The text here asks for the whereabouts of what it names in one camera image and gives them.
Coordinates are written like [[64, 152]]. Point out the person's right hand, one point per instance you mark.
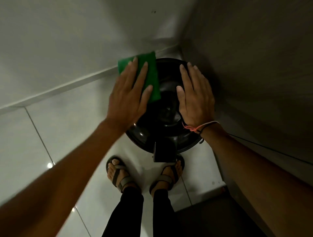
[[198, 102]]

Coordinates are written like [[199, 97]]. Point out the person's left hand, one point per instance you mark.
[[123, 102]]

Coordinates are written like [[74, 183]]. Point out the person's left middle finger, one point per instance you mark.
[[130, 70]]

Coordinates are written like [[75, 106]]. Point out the person's right thumb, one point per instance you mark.
[[181, 97]]

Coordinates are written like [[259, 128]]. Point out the person's right middle finger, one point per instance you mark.
[[193, 73]]

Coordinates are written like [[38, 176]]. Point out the person's left thumb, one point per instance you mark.
[[146, 96]]

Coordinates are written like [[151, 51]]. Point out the green cleaning cloth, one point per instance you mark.
[[152, 78]]

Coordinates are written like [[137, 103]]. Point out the person's right forearm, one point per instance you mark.
[[256, 180]]

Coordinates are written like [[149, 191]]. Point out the person's left forearm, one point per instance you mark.
[[61, 183]]

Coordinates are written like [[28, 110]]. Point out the white skirting board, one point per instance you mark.
[[73, 81]]

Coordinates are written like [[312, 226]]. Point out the black trousers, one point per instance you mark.
[[127, 214]]

